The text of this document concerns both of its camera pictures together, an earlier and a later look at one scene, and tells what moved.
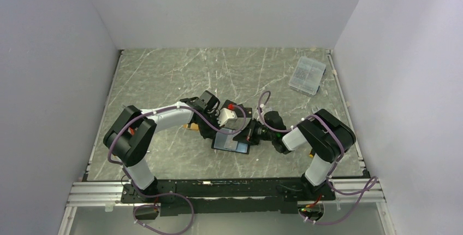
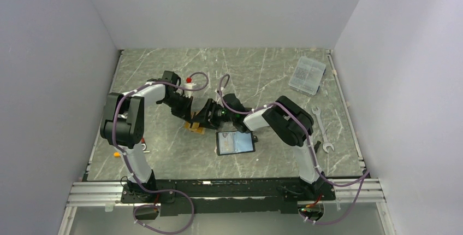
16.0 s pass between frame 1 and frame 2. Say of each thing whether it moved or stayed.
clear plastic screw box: stayed
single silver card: moved
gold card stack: stayed
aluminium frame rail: stayed
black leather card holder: stayed
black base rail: stayed
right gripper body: moved
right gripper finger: moved
